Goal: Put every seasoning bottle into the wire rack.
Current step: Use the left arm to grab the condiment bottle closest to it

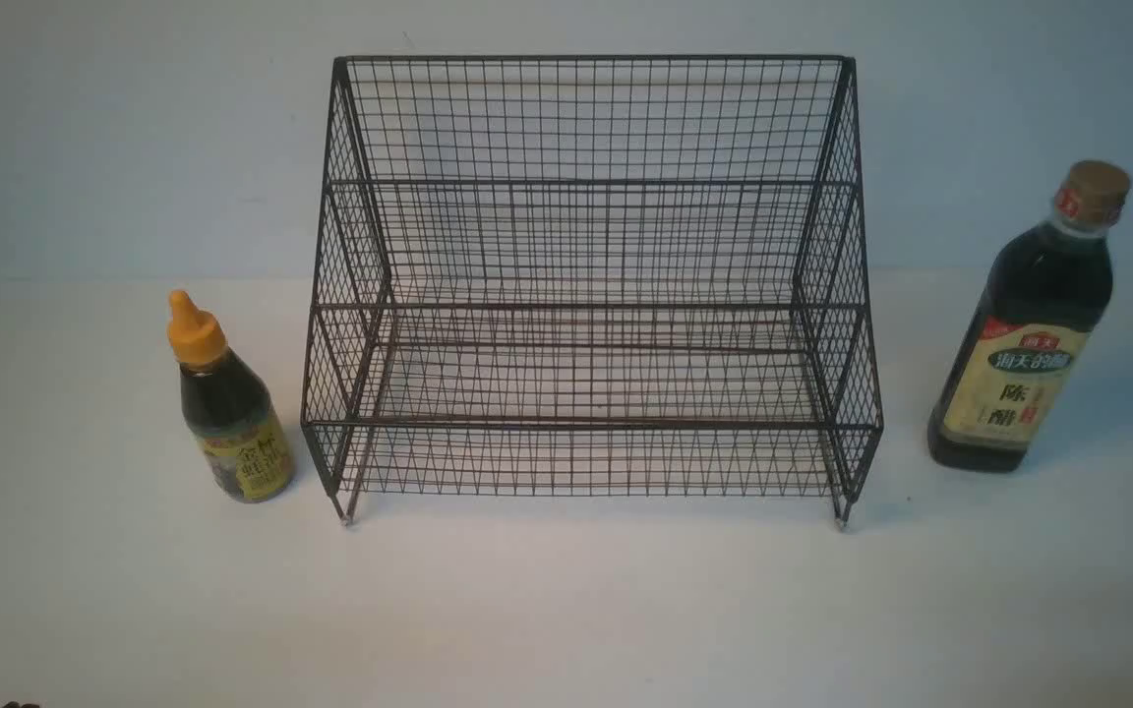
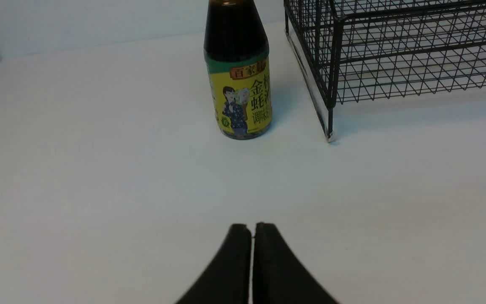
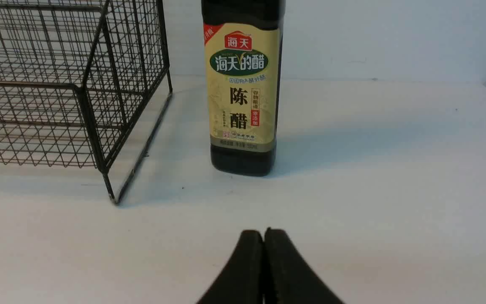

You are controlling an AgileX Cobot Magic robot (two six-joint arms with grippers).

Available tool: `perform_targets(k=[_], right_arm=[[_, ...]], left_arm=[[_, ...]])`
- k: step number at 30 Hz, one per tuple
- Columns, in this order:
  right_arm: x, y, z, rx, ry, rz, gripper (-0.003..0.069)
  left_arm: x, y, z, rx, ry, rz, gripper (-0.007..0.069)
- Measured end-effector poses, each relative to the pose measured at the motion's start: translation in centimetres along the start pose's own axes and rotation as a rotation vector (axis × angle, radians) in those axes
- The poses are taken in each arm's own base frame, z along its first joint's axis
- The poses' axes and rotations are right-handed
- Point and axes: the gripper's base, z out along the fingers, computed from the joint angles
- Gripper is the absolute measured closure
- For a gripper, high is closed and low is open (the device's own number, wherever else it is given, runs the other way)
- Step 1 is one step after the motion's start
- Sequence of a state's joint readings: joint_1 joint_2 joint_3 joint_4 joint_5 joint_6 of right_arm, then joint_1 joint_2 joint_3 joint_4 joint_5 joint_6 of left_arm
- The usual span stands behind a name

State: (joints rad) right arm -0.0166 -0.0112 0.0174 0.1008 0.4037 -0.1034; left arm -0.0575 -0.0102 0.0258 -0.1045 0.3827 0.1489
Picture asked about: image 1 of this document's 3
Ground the small yellow-capped sauce bottle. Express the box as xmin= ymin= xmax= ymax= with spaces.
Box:
xmin=167 ymin=288 xmax=295 ymax=503

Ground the tall dark vinegar bottle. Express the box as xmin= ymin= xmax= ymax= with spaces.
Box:
xmin=927 ymin=160 xmax=1132 ymax=472

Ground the black wire mesh rack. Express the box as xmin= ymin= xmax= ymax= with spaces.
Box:
xmin=300 ymin=53 xmax=884 ymax=527

